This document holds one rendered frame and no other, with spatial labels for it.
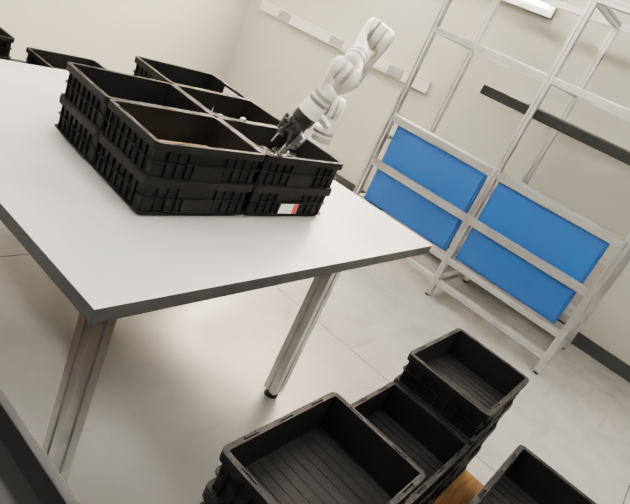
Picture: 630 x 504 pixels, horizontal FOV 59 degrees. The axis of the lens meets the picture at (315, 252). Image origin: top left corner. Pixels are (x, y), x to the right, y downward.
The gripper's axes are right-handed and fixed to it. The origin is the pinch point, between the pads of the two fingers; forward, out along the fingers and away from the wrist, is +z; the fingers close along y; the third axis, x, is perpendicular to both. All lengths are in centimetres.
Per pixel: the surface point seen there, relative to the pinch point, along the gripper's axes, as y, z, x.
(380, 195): -99, 37, 189
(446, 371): 72, 15, 63
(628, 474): 117, 18, 213
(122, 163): 5, 26, -43
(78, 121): -23, 35, -48
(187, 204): 15.0, 24.5, -24.6
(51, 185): 7, 40, -57
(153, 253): 38, 27, -41
